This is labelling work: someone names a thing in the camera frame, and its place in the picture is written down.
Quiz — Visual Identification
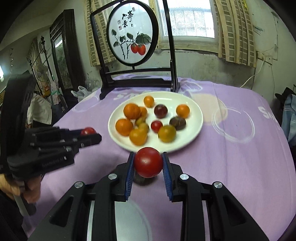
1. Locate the red cherry tomato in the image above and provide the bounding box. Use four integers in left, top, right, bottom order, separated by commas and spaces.
80, 127, 97, 136

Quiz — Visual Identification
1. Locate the white oval plate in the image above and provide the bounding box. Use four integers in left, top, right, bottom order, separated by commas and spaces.
107, 90, 204, 154

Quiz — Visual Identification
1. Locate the white plastic bag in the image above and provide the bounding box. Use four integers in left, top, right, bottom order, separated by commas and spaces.
71, 86, 91, 102

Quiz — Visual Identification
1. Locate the bright orange mandarin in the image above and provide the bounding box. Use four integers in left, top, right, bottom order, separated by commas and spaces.
139, 106, 147, 118

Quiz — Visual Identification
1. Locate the dark orange mandarin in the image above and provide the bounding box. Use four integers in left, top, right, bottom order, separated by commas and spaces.
115, 118, 133, 137

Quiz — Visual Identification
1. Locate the blue clothes pile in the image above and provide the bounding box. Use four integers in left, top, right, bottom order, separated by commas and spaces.
281, 94, 296, 147

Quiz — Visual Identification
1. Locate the purple tablecloth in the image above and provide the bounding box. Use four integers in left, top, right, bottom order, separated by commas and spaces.
23, 78, 295, 240

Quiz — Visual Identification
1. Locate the large red tomato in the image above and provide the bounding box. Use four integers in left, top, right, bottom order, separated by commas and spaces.
133, 147, 163, 178

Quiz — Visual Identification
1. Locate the small red tomato on plate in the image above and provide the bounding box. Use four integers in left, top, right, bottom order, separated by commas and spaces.
151, 120, 163, 133

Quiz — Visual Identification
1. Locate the operator hand on handle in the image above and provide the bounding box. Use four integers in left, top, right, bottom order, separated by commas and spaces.
1, 174, 42, 203

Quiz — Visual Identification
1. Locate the checkered curtain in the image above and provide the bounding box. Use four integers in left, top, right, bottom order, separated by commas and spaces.
213, 0, 256, 68
84, 0, 115, 67

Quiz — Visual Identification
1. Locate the right checkered curtain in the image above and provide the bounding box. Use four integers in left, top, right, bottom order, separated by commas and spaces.
213, 0, 256, 68

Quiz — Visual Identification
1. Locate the dark framed mirror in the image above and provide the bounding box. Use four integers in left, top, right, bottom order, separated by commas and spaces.
49, 9, 85, 92

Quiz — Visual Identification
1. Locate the window with mesh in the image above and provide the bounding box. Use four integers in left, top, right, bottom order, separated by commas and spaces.
167, 0, 218, 54

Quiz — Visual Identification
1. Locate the smooth orange tomato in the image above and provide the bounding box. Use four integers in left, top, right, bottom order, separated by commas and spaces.
176, 104, 190, 118

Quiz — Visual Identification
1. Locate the white power cable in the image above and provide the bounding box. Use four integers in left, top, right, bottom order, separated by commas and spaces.
240, 58, 266, 89

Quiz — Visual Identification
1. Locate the yellow green tomato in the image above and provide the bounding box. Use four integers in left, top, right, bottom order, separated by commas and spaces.
158, 125, 177, 143

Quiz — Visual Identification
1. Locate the small olive green fruit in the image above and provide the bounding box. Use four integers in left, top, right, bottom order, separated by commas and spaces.
135, 116, 145, 126

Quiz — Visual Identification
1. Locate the standing fan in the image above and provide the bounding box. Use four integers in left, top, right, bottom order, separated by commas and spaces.
35, 62, 51, 96

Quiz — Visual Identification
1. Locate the large orange mandarin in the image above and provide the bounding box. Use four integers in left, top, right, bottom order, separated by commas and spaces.
123, 103, 141, 120

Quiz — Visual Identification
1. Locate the dark orange persimmon tomato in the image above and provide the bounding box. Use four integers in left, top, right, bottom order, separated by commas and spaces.
129, 128, 147, 146

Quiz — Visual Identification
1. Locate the yellow orange round fruit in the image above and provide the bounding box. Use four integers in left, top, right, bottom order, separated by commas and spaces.
138, 123, 149, 133

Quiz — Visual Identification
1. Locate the small orange fruit back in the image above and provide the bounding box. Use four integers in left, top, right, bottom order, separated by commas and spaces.
144, 95, 154, 108

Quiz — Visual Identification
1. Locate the left checkered curtain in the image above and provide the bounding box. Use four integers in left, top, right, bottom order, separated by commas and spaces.
84, 0, 115, 67

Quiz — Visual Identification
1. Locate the dark brown green tomato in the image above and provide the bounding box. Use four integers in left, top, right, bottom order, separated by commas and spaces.
169, 116, 186, 131

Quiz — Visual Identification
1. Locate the dark red plum tomato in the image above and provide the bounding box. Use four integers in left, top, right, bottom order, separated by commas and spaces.
154, 104, 168, 118

